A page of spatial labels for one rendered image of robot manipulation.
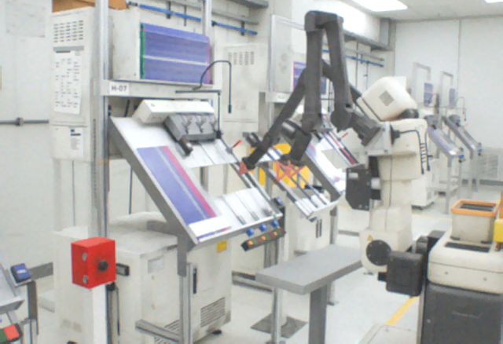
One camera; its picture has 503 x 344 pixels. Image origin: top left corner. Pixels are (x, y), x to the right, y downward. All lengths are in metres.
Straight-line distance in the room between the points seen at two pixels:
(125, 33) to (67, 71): 0.35
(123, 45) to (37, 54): 1.52
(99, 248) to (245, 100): 2.01
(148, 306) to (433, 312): 1.24
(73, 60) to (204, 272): 1.24
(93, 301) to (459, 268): 1.27
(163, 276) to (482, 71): 8.09
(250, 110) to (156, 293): 1.64
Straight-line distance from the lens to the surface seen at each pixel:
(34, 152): 3.85
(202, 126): 2.59
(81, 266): 1.88
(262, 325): 3.05
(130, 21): 2.41
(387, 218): 1.96
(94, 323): 1.96
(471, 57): 9.80
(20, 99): 3.78
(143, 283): 2.33
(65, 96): 2.57
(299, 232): 3.49
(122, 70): 2.42
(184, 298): 2.10
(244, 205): 2.45
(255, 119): 3.54
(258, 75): 3.53
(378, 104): 1.93
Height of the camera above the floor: 1.26
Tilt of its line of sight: 6 degrees down
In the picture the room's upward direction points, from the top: 1 degrees clockwise
